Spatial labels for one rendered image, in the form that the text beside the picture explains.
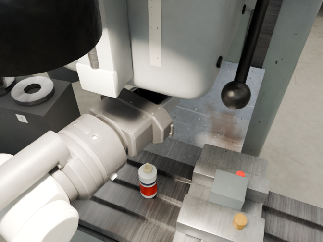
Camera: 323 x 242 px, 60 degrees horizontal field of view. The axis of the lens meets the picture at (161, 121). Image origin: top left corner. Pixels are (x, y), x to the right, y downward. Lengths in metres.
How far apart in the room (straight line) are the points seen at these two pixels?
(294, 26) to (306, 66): 2.26
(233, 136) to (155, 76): 0.56
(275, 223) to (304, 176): 1.35
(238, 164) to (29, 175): 0.47
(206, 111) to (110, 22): 0.62
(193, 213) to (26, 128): 0.41
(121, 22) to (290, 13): 0.53
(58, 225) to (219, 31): 0.24
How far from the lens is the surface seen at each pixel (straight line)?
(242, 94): 0.28
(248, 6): 0.44
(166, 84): 0.29
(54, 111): 0.65
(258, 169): 0.67
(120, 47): 0.26
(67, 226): 0.33
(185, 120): 0.84
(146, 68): 0.29
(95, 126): 0.35
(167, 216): 0.66
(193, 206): 0.55
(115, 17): 0.24
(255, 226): 0.55
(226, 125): 0.82
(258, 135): 0.96
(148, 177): 0.61
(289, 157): 2.09
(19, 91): 0.69
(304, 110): 2.47
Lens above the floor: 1.52
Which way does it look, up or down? 46 degrees down
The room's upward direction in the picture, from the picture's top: straight up
